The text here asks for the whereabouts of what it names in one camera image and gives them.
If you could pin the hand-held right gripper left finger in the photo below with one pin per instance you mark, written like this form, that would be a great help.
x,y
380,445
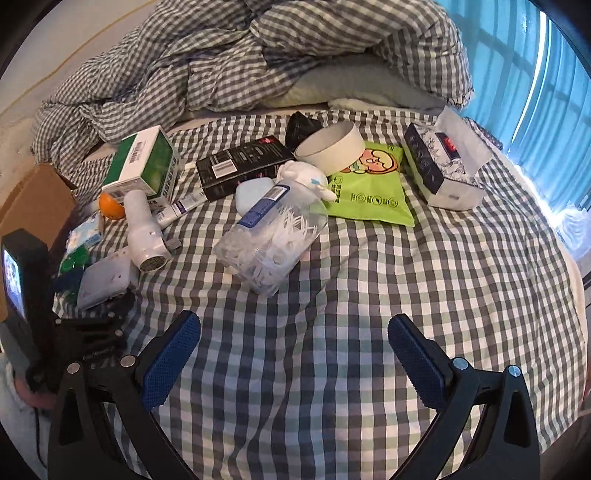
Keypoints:
x,y
171,364

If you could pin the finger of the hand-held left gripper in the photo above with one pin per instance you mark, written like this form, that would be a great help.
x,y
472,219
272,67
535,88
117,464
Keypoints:
x,y
92,344
106,307

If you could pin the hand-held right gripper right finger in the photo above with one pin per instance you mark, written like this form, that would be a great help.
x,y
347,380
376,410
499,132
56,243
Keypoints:
x,y
415,364

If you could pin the grey case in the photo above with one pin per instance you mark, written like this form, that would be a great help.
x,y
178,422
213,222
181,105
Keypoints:
x,y
104,281

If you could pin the brown cardboard box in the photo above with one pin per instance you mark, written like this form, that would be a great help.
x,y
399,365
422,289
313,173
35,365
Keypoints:
x,y
32,198

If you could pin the person's left forearm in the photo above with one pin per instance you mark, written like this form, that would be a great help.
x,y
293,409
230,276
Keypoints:
x,y
16,424

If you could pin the green blister pack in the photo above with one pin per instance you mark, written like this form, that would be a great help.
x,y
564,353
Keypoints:
x,y
76,263

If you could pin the blue tissue pack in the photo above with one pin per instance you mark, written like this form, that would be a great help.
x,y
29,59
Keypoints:
x,y
85,233

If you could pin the white hair dryer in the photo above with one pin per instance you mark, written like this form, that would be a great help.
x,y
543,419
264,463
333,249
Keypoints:
x,y
143,235

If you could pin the orange fruit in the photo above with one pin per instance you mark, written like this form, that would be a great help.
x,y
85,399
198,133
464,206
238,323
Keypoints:
x,y
110,206

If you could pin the grey white checkered bed sheet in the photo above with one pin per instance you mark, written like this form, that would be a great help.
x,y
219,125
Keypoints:
x,y
323,300

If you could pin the white toothpaste tube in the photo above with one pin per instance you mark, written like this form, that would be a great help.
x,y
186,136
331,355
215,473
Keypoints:
x,y
180,207

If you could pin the green and white carton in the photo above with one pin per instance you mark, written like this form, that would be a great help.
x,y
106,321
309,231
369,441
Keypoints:
x,y
152,161

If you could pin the clear jar of floss picks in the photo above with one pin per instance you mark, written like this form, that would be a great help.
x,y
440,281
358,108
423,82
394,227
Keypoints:
x,y
272,240

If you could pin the green snack packet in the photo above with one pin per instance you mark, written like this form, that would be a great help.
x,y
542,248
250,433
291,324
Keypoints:
x,y
369,194

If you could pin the patterned tissue box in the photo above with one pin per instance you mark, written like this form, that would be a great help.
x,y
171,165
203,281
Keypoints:
x,y
443,184

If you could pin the black flat product box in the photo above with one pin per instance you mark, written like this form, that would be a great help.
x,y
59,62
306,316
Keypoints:
x,y
240,166

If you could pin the white plush toy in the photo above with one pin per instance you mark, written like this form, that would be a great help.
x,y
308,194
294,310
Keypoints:
x,y
300,177

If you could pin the white round tape roll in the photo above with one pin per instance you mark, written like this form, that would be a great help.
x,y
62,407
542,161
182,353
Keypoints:
x,y
341,147

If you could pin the black looped object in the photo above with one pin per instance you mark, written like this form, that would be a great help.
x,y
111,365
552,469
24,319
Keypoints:
x,y
300,127

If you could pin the grey white checkered duvet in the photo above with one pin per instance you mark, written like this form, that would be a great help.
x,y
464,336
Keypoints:
x,y
207,55

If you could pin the grey green pillow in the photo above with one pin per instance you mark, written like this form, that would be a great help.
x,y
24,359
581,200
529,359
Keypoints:
x,y
351,83

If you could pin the blue curtain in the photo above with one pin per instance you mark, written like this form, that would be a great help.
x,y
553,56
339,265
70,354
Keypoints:
x,y
508,69

